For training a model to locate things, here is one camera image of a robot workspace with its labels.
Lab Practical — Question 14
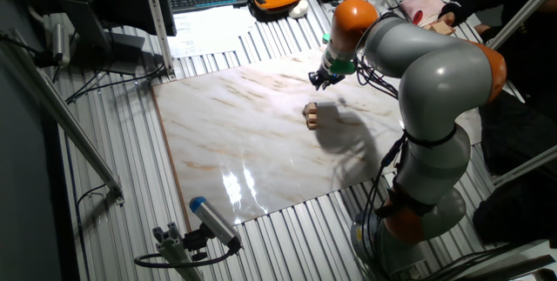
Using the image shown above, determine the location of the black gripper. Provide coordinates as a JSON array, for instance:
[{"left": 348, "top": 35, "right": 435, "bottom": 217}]
[{"left": 308, "top": 68, "right": 347, "bottom": 92}]

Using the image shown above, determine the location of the large wooden cube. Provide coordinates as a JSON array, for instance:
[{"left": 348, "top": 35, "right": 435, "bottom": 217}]
[{"left": 424, "top": 20, "right": 456, "bottom": 37}]

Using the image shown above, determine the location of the person right hand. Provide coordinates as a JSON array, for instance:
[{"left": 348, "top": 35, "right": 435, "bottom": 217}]
[{"left": 438, "top": 10, "right": 457, "bottom": 28}]

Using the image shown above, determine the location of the green wrist adapter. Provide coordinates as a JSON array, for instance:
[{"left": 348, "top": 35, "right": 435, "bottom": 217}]
[{"left": 321, "top": 32, "right": 358, "bottom": 77}]

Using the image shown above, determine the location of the white rounded object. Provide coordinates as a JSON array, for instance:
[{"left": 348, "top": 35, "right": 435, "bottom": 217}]
[{"left": 288, "top": 0, "right": 310, "bottom": 20}]

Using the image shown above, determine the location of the marble pattern board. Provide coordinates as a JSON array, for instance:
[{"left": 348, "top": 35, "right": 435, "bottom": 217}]
[{"left": 151, "top": 45, "right": 483, "bottom": 231}]

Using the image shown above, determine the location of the pink cloth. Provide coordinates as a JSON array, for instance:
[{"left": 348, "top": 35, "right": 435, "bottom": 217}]
[{"left": 399, "top": 0, "right": 445, "bottom": 23}]

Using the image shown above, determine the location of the printed paper sheet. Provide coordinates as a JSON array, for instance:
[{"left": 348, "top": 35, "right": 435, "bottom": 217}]
[{"left": 166, "top": 5, "right": 258, "bottom": 59}]

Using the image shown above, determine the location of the person black clothing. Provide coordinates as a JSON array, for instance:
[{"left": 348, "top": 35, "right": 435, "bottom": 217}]
[{"left": 472, "top": 0, "right": 557, "bottom": 250}]

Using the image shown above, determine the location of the black monitor stand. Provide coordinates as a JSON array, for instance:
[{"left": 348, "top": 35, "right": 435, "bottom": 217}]
[{"left": 57, "top": 0, "right": 147, "bottom": 77}]

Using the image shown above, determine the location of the aluminium profile stub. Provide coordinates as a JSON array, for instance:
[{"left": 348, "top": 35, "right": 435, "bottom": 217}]
[{"left": 151, "top": 222, "right": 204, "bottom": 281}]

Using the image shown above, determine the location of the silver cylinder device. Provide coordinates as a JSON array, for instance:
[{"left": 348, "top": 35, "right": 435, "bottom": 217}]
[{"left": 51, "top": 22, "right": 71, "bottom": 68}]

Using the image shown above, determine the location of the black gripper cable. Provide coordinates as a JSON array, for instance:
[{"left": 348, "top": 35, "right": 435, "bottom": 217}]
[{"left": 354, "top": 57, "right": 399, "bottom": 99}]

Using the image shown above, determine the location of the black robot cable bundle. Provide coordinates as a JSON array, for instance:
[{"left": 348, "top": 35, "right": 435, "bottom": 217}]
[{"left": 360, "top": 135, "right": 408, "bottom": 281}]

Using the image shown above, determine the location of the silver camera blue cap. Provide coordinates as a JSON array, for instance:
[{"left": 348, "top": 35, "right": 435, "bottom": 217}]
[{"left": 189, "top": 196, "right": 243, "bottom": 254}]

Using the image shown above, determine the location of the black camera clamp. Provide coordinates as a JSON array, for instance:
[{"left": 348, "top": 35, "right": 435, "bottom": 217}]
[{"left": 182, "top": 224, "right": 211, "bottom": 262}]

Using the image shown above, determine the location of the black camera cable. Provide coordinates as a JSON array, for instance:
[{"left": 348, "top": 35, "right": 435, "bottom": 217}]
[{"left": 133, "top": 237, "right": 241, "bottom": 270}]

